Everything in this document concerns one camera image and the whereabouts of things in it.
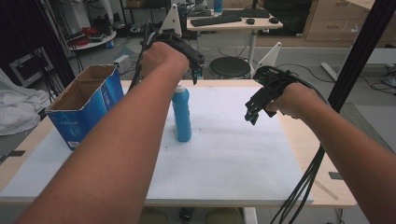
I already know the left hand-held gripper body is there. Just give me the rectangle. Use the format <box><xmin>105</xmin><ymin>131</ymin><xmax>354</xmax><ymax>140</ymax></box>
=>
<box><xmin>143</xmin><ymin>3</ymin><xmax>205</xmax><ymax>71</ymax></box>

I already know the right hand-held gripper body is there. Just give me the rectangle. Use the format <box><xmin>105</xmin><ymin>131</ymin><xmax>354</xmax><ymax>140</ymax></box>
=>
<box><xmin>245</xmin><ymin>41</ymin><xmax>297</xmax><ymax>119</ymax></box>

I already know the blue bottle with white cap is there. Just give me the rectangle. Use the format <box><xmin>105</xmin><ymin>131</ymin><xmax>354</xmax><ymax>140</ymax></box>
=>
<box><xmin>171</xmin><ymin>81</ymin><xmax>192</xmax><ymax>144</ymax></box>

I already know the person's left hand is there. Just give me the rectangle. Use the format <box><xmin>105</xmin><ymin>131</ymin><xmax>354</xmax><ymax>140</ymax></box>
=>
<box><xmin>139</xmin><ymin>41</ymin><xmax>191</xmax><ymax>83</ymax></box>

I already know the person's right hand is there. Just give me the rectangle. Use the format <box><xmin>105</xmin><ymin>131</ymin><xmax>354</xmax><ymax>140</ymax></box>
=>
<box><xmin>264</xmin><ymin>81</ymin><xmax>327</xmax><ymax>119</ymax></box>

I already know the black round stool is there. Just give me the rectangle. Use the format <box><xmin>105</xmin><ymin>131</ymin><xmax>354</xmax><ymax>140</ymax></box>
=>
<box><xmin>207</xmin><ymin>56</ymin><xmax>252</xmax><ymax>79</ymax></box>

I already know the black keyboard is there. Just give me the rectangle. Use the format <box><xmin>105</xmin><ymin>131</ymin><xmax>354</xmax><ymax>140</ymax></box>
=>
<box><xmin>190</xmin><ymin>15</ymin><xmax>243</xmax><ymax>28</ymax></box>

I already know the white foam mat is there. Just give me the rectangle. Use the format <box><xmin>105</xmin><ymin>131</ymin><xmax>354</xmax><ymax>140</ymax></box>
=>
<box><xmin>0</xmin><ymin>85</ymin><xmax>314</xmax><ymax>207</ymax></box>

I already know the light wooden desk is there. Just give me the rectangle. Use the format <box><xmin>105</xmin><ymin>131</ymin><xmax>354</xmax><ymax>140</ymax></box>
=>
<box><xmin>186</xmin><ymin>12</ymin><xmax>285</xmax><ymax>68</ymax></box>

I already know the white power box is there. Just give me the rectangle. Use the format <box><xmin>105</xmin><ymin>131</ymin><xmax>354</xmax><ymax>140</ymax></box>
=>
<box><xmin>113</xmin><ymin>54</ymin><xmax>133</xmax><ymax>75</ymax></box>

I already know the round white side table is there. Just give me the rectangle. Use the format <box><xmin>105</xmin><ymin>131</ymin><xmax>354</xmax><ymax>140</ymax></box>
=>
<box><xmin>67</xmin><ymin>30</ymin><xmax>118</xmax><ymax>51</ymax></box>

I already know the wooden drawer cabinet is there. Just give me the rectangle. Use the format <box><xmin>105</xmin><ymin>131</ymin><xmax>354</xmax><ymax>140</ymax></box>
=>
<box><xmin>303</xmin><ymin>0</ymin><xmax>396</xmax><ymax>49</ymax></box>

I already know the blue cardboard box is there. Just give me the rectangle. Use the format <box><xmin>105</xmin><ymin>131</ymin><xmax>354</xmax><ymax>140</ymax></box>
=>
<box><xmin>45</xmin><ymin>63</ymin><xmax>125</xmax><ymax>151</ymax></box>

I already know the white crumpled cloth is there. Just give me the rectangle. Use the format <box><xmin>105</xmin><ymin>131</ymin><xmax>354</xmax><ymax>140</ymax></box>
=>
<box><xmin>0</xmin><ymin>67</ymin><xmax>51</xmax><ymax>136</ymax></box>

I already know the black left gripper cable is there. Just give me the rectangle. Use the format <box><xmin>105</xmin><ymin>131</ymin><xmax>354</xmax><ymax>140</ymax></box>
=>
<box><xmin>128</xmin><ymin>21</ymin><xmax>156</xmax><ymax>91</ymax></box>

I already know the black right gripper cable bundle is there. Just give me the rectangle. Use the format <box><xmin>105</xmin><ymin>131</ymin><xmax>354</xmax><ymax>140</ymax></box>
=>
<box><xmin>262</xmin><ymin>64</ymin><xmax>332</xmax><ymax>224</ymax></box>

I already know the black metal frame post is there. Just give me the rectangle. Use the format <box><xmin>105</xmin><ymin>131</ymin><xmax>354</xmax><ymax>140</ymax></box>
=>
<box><xmin>327</xmin><ymin>0</ymin><xmax>396</xmax><ymax>114</ymax></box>

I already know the red coiled cable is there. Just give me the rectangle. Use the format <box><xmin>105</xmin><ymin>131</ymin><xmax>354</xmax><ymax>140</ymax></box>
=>
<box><xmin>79</xmin><ymin>26</ymin><xmax>100</xmax><ymax>37</ymax></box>

